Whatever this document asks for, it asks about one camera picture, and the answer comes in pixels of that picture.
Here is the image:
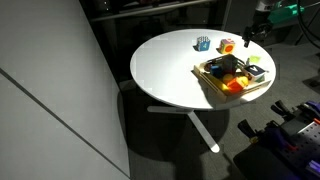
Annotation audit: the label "black letter A cube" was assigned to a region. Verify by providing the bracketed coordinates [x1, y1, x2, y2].
[242, 64, 268, 85]

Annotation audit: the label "dark grey cube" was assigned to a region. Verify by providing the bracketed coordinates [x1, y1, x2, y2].
[222, 54, 239, 73]

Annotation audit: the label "black cart top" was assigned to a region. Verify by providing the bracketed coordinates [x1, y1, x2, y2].
[233, 143, 301, 180]

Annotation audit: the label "round white table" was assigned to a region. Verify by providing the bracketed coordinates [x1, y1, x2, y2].
[79, 0, 234, 84]

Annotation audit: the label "yellow orange colourful cube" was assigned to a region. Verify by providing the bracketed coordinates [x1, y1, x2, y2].
[218, 38, 236, 55]

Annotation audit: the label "yellow toy ball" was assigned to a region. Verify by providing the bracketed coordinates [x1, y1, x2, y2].
[222, 73, 235, 85]

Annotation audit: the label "purple orange spring clamp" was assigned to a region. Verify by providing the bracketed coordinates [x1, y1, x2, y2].
[270, 99, 320, 126]
[237, 119, 298, 155]

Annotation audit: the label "wooden tray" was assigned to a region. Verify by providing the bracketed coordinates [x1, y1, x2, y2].
[193, 54, 272, 105]

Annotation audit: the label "blue number cube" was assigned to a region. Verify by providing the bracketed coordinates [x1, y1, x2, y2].
[195, 35, 212, 53]

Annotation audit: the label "red orange toy block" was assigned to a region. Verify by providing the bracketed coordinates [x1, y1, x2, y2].
[227, 77, 247, 95]

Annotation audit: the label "white table base legs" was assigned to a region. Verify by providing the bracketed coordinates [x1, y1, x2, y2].
[147, 105, 221, 154]

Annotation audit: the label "dark red toy apple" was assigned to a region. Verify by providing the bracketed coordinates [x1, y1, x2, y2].
[203, 62, 215, 73]

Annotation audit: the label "yellow toy banana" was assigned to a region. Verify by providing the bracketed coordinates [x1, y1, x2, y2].
[206, 73, 231, 93]

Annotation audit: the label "black perforated breadboard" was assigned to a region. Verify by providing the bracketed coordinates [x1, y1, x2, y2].
[276, 121, 320, 180]

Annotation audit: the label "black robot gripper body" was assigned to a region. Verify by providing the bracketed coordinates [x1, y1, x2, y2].
[249, 19, 273, 38]

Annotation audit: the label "yellow orange toy fruit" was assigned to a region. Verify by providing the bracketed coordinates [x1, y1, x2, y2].
[237, 75, 250, 87]

